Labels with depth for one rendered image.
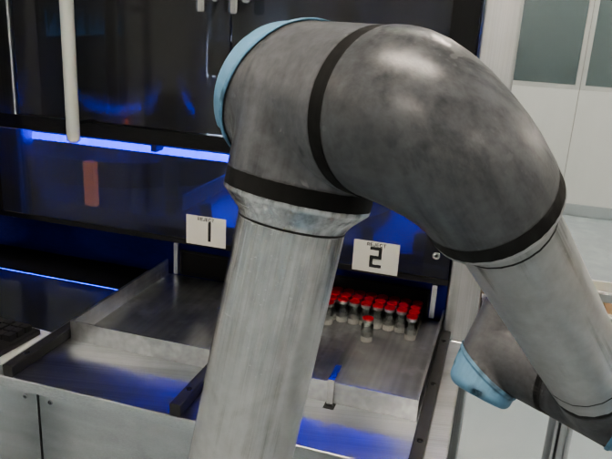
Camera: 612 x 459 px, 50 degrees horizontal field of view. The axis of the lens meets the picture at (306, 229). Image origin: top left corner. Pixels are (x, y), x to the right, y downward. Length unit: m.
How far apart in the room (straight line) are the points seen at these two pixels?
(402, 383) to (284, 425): 0.57
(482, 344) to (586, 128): 5.11
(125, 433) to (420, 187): 1.31
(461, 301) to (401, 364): 0.17
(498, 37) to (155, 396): 0.77
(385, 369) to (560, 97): 4.78
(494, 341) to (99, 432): 1.12
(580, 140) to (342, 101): 5.44
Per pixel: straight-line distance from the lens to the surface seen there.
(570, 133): 5.80
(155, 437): 1.59
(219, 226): 1.30
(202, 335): 1.20
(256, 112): 0.47
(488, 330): 0.75
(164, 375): 1.09
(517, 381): 0.73
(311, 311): 0.50
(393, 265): 1.21
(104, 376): 1.10
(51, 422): 1.74
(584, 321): 0.54
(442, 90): 0.39
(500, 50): 1.13
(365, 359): 1.15
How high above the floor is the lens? 1.43
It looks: 18 degrees down
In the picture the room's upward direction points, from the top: 3 degrees clockwise
